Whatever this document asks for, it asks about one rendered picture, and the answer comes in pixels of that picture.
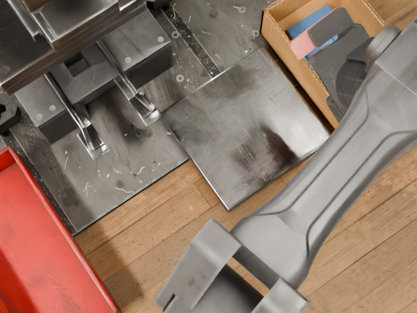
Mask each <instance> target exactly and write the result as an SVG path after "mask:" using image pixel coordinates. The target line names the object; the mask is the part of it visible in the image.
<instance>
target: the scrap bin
mask: <svg viewBox="0 0 417 313"><path fill-rule="evenodd" d="M0 313H122V311H121V310H120V308H119V306H118V305H117V303H116V302H115V301H114V299H113V297H112V296H111V294H110V292H109V291H108V290H107V288H106V287H105V285H104V283H103V282H102V281H101V279H100V277H99V276H98V274H97V273H96V271H95V270H94V268H93V267H92V265H91V264H90V262H89V260H88V259H87V258H86V256H85V254H84V253H83V251H82V250H81V248H80V247H79V245H78V244H77V242H76V241H75V239H74V238H73V236H72V234H71V233H70V231H69V230H68V228H67V227H66V225H65V224H64V222H63V221H62V219H61V217H60V216H59V215H58V213H57V211H56V210H55V208H54V207H53V206H52V204H51V202H50V201H49V199H48V198H47V196H46V195H45V193H44V192H43V190H42V188H41V187H40V185H39V184H38V183H37V181H36V179H35V178H34V176H33V175H32V173H31V172H30V170H29V169H28V167H27V165H26V164H25V163H24V161H23V159H22V158H21V157H20V155H19V154H18V153H17V152H16V151H15V150H14V149H13V148H12V147H11V146H10V145H8V146H7V147H6V148H3V149H2V150H1V151H0Z"/></svg>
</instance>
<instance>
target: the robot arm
mask: <svg viewBox="0 0 417 313"><path fill-rule="evenodd" d="M336 34H337V35H338V39H337V40H335V41H334V42H333V43H332V44H330V45H329V46H327V47H326V48H325V49H324V50H322V49H320V50H319V51H317V52H316V53H315V54H313V55H312V56H311V57H310V58H309V59H308V64H309V65H312V67H313V68H314V70H315V71H316V73H317V75H318V76H319V78H320V79H321V82H322V83H323V85H324V86H325V88H326V90H327V91H328V93H329V94H330V95H329V96H328V97H327V98H326V103H327V105H328V107H329V109H330V110H331V112H332V113H333V115H334V117H335V118H336V120H337V121H338V123H339V125H338V126H337V128H336V129H335V130H334V132H333V133H332V134H331V135H330V136H329V137H328V139H327V140H326V141H325V142H324V143H323V145H322V146H321V147H320V148H319V149H318V150H317V151H316V152H315V153H314V155H313V156H312V157H311V158H310V159H309V160H308V161H307V162H306V163H305V164H304V166H303V167H302V168H301V169H300V170H299V172H298V173H297V174H296V175H295V176H294V177H293V178H292V179H291V180H290V181H289V182H288V183H287V184H286V185H285V186H284V187H283V188H282V189H281V190H280V191H279V192H278V193H277V194H276V195H275V196H274V197H272V198H271V199H270V200H268V201H267V202H266V203H265V204H264V205H262V206H261V207H260V208H259V209H257V210H255V211H254V212H253V213H251V214H250V215H248V216H247V217H244V218H242V219H241V220H240V221H239V222H238V223H237V224H236V225H235V226H234V227H233V228H232V229H231V230H230V232H229V231H227V229H226V228H224V227H223V226H222V225H221V224H219V223H218V222H217V221H216V220H215V219H214V218H213V217H212V218H211V219H210V220H209V221H208V222H207V223H206V224H205V225H204V226H203V227H202V228H201V230H200V231H199V232H198V233H197V235H196V236H195V237H194V238H193V239H192V240H191V242H190V243H189V244H188V246H187V248H186V249H185V251H184V253H183V254H182V256H181V257H180V259H179V261H178V262H177V263H176V265H175V267H174V268H173V270H172V272H171V273H170V275H169V276H168V278H167V280H166V281H165V283H164V284H163V286H162V288H161V289H160V290H159V293H158V294H157V295H156V297H155V299H154V301H153V304H154V305H155V306H156V307H158V308H159V309H160V310H161V311H162V312H163V311H164V313H301V312H302V311H303V310H304V308H306V306H307V305H308V304H309V302H310V301H309V300H307V299H306V298H305V297H304V296H303V295H301V294H300V293H299V292H298V291H297V289H298V288H299V287H300V286H301V285H302V284H303V282H304V281H305V280H306V278H307V276H308V272H309V270H310V267H311V265H312V263H313V261H314V259H315V257H316V255H317V254H318V252H319V250H320V248H321V246H322V245H323V243H324V242H325V240H326V239H327V238H328V236H329V235H330V233H331V232H332V231H333V229H334V228H335V227H336V226H337V224H338V223H339V222H340V220H341V219H342V218H343V217H344V216H345V215H346V214H347V212H348V211H349V210H350V208H351V207H352V206H353V205H354V204H355V203H356V202H357V200H358V199H359V198H360V197H361V196H362V195H363V193H364V192H365V191H366V190H367V188H368V187H369V186H370V185H371V184H372V183H373V182H374V180H375V179H376V178H377V177H378V176H379V175H380V174H381V173H382V172H383V171H384V170H385V169H386V168H387V167H388V166H389V165H390V164H391V163H393V162H394V161H395V160H396V159H398V158H400V157H401V156H402V155H403V154H405V153H406V152H409V151H411V150H412V149H414V148H415V147H416V146H417V19H415V21H413V22H411V23H410V24H409V25H408V26H407V27H406V28H405V29H404V30H403V31H402V30H401V29H399V28H398V27H397V26H395V27H394V26H393V25H391V24H390V23H388V24H386V25H385V26H384V27H383V28H382V29H381V30H380V32H379V33H378V34H377V35H376V36H375V37H371V38H370V37H369V34H368V33H367V31H366V30H365V28H364V26H362V24H355V23H354V22H353V21H352V19H351V17H350V15H349V13H348V12H347V10H346V9H345V8H344V7H336V8H334V9H333V10H332V11H331V12H329V13H328V14H327V15H325V16H324V17H322V18H321V19H320V20H319V21H318V22H316V23H315V24H313V25H312V26H311V27H309V28H308V29H307V30H306V31H304V32H303V33H301V34H300V35H298V36H297V37H295V38H294V39H293V40H292V41H291V42H290V43H289V47H290V48H291V50H292V51H293V53H294V55H295V56H296V58H297V60H301V59H302V58H303V57H304V56H305V55H307V54H308V53H310V52H311V51H312V50H314V49H315V48H316V47H321V46H322V45H323V44H324V43H326V42H327V41H328V40H330V39H331V38H333V37H334V36H335V35H336ZM231 257H233V258H234V259H235V260H236V261H237V262H238V263H239V264H241V265H242V266H243V267H244V268H246V269H247V270H248V271H249V272H250V273H251V274H252V275H253V276H254V277H256V278H257V279H258V280H259V281H260V282H262V284H263V285H265V286H266V287H267V288H268V289H270V291H269V292H268V293H267V294H266V295H265V296H263V295H262V294H261V293H260V292H258V291H257V290H256V289H255V288H254V287H252V285H250V284H249V283H248V282H247V281H246V280H245V279H243V278H242V277H241V276H240V275H239V274H238V273H237V272H236V271H235V270H233V269H232V268H231V267H230V266H228V265H227V262H228V260H229V259H230V258H231Z"/></svg>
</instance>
